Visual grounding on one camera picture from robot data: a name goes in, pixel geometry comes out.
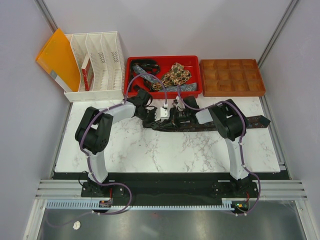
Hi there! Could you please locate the aluminium frame rail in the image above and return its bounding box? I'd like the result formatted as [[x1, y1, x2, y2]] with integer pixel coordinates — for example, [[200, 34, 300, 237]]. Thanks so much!
[[36, 180, 307, 201]]

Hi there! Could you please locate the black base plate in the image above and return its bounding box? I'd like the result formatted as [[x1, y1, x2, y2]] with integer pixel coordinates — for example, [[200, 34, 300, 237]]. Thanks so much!
[[81, 172, 259, 199]]

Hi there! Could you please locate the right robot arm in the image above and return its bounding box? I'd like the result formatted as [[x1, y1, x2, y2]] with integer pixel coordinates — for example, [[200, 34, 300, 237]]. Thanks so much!
[[168, 97, 250, 197]]

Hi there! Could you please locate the black dark tie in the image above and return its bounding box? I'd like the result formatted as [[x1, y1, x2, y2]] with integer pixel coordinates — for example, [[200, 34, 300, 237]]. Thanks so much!
[[128, 58, 161, 92]]

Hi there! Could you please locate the orange compartment tray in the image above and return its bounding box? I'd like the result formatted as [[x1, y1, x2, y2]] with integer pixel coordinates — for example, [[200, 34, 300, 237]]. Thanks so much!
[[199, 59, 266, 97]]

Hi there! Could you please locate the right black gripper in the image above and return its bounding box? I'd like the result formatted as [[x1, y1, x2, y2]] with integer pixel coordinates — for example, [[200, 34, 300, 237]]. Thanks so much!
[[159, 107, 190, 130]]

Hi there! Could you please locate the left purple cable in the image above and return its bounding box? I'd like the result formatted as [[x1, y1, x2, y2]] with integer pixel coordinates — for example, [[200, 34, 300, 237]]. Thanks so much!
[[45, 73, 169, 228]]

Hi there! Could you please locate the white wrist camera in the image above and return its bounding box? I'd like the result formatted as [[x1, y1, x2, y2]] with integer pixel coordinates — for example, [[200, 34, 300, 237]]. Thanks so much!
[[172, 99, 185, 109], [155, 104, 170, 121]]

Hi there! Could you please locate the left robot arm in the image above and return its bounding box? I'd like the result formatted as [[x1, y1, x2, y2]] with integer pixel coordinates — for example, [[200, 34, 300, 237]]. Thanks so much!
[[75, 90, 158, 197]]

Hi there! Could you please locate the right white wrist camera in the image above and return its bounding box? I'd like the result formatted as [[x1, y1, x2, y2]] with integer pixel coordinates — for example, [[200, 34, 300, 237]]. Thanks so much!
[[172, 99, 185, 109]]

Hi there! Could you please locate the floral beige green tie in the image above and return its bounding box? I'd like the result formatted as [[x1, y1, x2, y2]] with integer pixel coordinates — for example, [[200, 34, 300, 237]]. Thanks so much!
[[151, 62, 192, 91]]

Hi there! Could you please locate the white crumpled paper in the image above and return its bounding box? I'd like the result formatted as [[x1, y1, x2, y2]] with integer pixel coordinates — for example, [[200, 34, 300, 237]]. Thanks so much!
[[72, 221, 81, 230]]

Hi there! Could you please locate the brown blue patterned tie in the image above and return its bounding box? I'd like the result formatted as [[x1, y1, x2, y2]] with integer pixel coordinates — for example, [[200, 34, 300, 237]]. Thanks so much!
[[151, 115, 271, 133]]

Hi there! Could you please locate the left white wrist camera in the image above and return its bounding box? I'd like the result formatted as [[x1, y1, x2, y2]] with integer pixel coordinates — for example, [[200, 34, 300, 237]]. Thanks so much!
[[155, 104, 170, 121]]

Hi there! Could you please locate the orange folder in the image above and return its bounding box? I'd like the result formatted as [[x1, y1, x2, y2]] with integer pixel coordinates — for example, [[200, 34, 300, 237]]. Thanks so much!
[[35, 28, 81, 92]]

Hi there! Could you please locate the red plastic tray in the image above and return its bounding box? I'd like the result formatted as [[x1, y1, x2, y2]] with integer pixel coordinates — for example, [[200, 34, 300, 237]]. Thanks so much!
[[123, 55, 204, 101]]

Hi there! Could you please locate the grey cable duct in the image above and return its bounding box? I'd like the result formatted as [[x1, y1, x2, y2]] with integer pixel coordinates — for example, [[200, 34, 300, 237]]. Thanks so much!
[[45, 198, 248, 211]]

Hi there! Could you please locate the white file organizer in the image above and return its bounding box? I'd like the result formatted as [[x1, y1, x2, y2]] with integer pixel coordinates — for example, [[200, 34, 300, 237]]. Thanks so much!
[[64, 31, 126, 103]]

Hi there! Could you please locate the red book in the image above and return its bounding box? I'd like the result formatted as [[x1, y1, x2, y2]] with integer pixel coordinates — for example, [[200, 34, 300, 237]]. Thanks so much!
[[81, 53, 94, 91]]

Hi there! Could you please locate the light blue paisley tie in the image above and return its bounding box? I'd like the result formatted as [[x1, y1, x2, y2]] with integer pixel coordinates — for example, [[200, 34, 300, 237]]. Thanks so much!
[[139, 72, 198, 92]]

